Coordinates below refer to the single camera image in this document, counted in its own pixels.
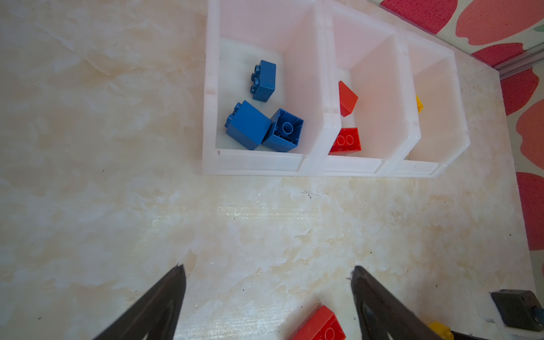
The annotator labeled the blue lego cube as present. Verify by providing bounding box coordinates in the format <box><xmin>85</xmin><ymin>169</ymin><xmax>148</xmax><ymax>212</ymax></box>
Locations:
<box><xmin>225</xmin><ymin>101</ymin><xmax>272</xmax><ymax>150</ymax></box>

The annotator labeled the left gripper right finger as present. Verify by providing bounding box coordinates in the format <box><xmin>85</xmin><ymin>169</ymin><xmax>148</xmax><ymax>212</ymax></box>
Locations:
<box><xmin>351</xmin><ymin>266</ymin><xmax>439</xmax><ymax>339</ymax></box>

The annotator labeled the right aluminium corner post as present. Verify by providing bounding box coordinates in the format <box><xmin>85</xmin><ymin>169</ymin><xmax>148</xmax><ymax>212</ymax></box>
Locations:
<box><xmin>494</xmin><ymin>43</ymin><xmax>544</xmax><ymax>79</ymax></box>

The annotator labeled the small red lego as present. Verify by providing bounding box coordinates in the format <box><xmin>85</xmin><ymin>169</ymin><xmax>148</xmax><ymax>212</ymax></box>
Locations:
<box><xmin>339</xmin><ymin>81</ymin><xmax>358</xmax><ymax>117</ymax></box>

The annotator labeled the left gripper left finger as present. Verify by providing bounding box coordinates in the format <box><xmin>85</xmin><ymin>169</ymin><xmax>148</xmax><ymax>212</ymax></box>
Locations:
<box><xmin>96</xmin><ymin>265</ymin><xmax>186</xmax><ymax>339</ymax></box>

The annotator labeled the red long lego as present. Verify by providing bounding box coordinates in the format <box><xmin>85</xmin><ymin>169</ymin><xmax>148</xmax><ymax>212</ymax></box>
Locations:
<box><xmin>329</xmin><ymin>127</ymin><xmax>361</xmax><ymax>155</ymax></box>
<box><xmin>290</xmin><ymin>305</ymin><xmax>347</xmax><ymax>340</ymax></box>

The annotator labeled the yellow lego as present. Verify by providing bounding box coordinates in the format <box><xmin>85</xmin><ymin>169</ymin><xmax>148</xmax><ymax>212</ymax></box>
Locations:
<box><xmin>428</xmin><ymin>321</ymin><xmax>454</xmax><ymax>340</ymax></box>
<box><xmin>416</xmin><ymin>96</ymin><xmax>424</xmax><ymax>113</ymax></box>

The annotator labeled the white three-compartment plastic bin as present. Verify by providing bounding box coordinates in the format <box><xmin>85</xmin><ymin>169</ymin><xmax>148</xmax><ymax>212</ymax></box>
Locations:
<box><xmin>202</xmin><ymin>1</ymin><xmax>470</xmax><ymax>178</ymax></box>

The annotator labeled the small dark blue lego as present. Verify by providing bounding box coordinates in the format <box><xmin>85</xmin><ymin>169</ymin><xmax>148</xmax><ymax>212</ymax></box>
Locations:
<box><xmin>262</xmin><ymin>109</ymin><xmax>304</xmax><ymax>152</ymax></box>

